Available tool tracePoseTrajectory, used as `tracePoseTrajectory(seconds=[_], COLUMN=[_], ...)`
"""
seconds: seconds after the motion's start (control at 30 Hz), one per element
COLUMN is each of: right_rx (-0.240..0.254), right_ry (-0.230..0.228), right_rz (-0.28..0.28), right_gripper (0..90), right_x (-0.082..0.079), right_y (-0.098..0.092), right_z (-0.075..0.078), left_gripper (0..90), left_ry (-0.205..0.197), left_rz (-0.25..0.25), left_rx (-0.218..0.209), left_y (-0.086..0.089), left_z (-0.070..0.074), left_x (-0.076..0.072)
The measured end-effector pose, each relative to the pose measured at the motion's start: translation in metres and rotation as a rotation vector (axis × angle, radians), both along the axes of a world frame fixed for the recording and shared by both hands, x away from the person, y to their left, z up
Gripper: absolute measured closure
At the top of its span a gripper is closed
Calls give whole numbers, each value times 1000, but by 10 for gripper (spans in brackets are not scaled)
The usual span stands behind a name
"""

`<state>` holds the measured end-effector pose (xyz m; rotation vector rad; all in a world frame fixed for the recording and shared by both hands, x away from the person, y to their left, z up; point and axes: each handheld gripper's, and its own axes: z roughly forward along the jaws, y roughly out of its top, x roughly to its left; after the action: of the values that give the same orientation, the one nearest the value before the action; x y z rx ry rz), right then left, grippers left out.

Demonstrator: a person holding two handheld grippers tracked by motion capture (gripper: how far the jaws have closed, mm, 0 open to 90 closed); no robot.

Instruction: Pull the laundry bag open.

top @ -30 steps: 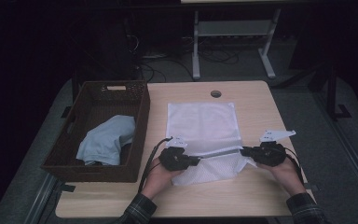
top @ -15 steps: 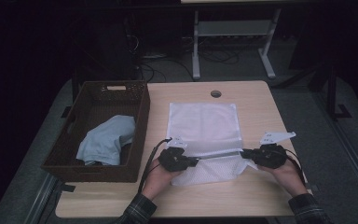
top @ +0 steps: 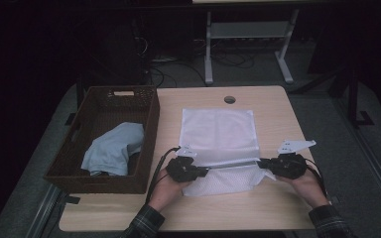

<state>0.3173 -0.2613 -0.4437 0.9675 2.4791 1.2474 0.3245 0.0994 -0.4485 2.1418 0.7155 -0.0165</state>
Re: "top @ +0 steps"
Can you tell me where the light blue garment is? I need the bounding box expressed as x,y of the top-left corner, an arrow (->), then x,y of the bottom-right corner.
80,122 -> 146,178

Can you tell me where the white table frame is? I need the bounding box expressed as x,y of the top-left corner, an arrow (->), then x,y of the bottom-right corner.
191,0 -> 302,85

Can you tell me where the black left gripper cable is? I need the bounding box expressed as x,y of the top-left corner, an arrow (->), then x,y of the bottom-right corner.
145,146 -> 182,203

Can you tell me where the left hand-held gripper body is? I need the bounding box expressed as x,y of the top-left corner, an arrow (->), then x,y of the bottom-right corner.
166,143 -> 199,182

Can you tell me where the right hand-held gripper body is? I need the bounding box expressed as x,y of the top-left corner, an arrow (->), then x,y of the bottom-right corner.
269,139 -> 317,180

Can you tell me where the white mesh laundry bag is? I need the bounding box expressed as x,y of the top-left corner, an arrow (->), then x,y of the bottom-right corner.
178,107 -> 277,197

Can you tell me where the person's right hand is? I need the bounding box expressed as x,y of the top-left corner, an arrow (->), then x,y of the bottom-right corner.
277,168 -> 330,209

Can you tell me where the black metal stand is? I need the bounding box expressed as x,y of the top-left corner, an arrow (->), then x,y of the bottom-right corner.
294,63 -> 375,128

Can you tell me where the brown wicker basket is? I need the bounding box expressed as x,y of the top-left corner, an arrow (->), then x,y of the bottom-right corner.
43,84 -> 161,195

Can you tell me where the metal floor rail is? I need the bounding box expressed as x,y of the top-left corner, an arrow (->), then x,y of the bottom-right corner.
330,98 -> 381,222
26,184 -> 64,238

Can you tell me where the black floor cable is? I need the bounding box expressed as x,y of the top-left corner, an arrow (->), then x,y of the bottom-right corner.
211,49 -> 256,69
147,56 -> 209,87

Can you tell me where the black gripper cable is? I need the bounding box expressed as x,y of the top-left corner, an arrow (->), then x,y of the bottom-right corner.
145,146 -> 182,203
306,158 -> 328,199

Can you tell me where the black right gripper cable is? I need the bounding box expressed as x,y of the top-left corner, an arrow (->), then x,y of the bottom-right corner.
306,158 -> 328,199

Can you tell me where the person's left hand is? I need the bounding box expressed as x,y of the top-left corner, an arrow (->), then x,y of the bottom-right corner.
148,178 -> 193,212

